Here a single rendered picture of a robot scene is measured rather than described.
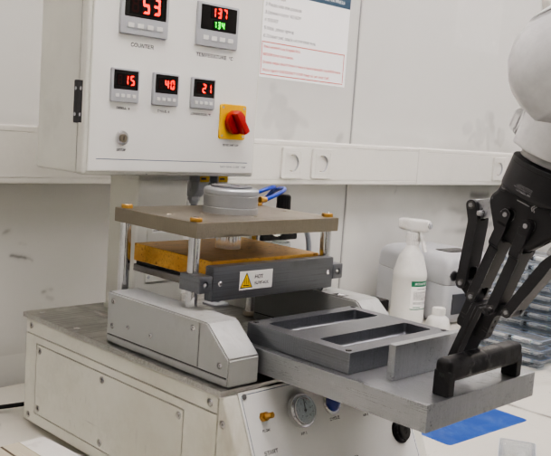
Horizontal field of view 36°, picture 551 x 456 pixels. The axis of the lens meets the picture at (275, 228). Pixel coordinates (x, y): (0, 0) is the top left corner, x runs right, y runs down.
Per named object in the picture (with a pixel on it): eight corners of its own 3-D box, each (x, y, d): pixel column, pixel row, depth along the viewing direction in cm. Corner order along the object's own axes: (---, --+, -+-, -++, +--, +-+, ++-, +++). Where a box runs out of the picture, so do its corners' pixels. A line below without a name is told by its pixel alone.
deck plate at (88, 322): (23, 316, 128) (23, 309, 128) (198, 295, 153) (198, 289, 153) (220, 398, 96) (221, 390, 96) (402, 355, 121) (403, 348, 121)
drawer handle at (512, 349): (431, 394, 88) (434, 356, 87) (505, 371, 98) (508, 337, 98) (447, 399, 86) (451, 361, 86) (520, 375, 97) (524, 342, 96)
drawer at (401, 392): (228, 368, 105) (232, 307, 104) (343, 345, 120) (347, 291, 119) (424, 441, 84) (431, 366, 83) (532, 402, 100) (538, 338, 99)
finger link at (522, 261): (538, 215, 88) (550, 222, 88) (498, 308, 92) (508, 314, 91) (520, 217, 86) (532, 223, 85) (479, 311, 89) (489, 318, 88)
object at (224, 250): (132, 270, 120) (136, 204, 119) (246, 261, 135) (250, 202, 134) (211, 292, 108) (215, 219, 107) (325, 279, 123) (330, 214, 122)
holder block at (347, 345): (246, 341, 104) (247, 320, 103) (350, 322, 118) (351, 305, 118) (347, 375, 92) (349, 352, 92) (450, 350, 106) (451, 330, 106)
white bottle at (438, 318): (444, 381, 170) (451, 311, 168) (419, 378, 171) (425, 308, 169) (445, 375, 175) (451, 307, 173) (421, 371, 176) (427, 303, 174)
